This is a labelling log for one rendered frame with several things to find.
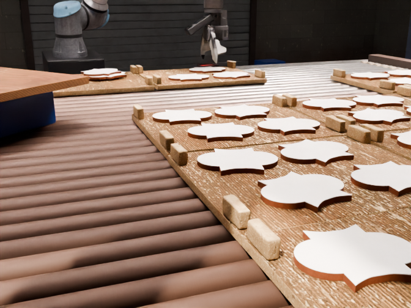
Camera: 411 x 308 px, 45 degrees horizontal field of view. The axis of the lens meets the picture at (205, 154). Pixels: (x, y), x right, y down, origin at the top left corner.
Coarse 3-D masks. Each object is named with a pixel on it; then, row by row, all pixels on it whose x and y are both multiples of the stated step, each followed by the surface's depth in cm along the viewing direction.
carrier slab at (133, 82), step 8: (128, 72) 192; (112, 80) 174; (120, 80) 174; (128, 80) 174; (136, 80) 174; (144, 80) 174; (72, 88) 160; (80, 88) 160; (88, 88) 160; (96, 88) 160; (104, 88) 160; (112, 88) 160; (120, 88) 160; (128, 88) 161; (136, 88) 162; (144, 88) 162; (152, 88) 163; (56, 96) 154; (64, 96) 155
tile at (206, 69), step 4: (192, 68) 196; (196, 68) 196; (200, 68) 196; (204, 68) 196; (208, 68) 196; (212, 68) 196; (216, 68) 196; (220, 68) 196; (224, 68) 196; (196, 72) 191; (200, 72) 191; (204, 72) 189; (208, 72) 190; (212, 72) 191; (216, 72) 192; (220, 72) 192
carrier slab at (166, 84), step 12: (144, 72) 192; (156, 72) 192; (168, 72) 192; (180, 72) 192; (192, 72) 192; (156, 84) 166; (168, 84) 166; (180, 84) 167; (192, 84) 168; (204, 84) 170; (216, 84) 171; (228, 84) 173; (240, 84) 175
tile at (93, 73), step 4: (104, 68) 184; (108, 68) 184; (112, 68) 184; (84, 72) 176; (88, 72) 176; (92, 72) 176; (96, 72) 176; (100, 72) 176; (104, 72) 176; (108, 72) 176; (112, 72) 176; (116, 72) 178; (120, 72) 179
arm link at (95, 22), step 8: (88, 0) 219; (96, 0) 218; (104, 0) 219; (88, 8) 219; (96, 8) 219; (104, 8) 222; (96, 16) 222; (104, 16) 226; (96, 24) 226; (104, 24) 230
